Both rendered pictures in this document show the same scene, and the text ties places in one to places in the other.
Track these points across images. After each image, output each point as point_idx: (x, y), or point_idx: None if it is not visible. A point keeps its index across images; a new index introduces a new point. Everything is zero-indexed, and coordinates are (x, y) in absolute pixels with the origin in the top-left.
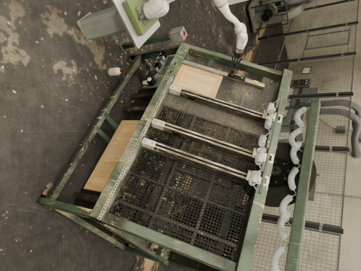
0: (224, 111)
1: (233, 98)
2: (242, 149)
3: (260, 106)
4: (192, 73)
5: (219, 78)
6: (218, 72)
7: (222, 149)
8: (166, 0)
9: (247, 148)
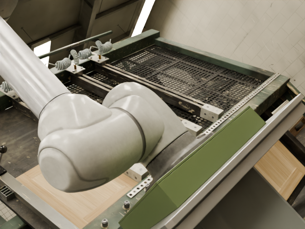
0: None
1: (32, 143)
2: (88, 80)
3: (2, 123)
4: (75, 203)
5: (25, 176)
6: (17, 183)
7: None
8: (109, 93)
9: (76, 91)
